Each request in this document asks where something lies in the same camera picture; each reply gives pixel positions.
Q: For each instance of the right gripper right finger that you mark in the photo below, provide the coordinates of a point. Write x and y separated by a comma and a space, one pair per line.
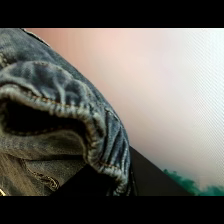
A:
153, 180

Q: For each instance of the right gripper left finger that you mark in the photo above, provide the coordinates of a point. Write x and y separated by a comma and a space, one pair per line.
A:
86, 183

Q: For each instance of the dark blue jeans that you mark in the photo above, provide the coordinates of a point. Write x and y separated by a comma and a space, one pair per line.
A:
50, 110

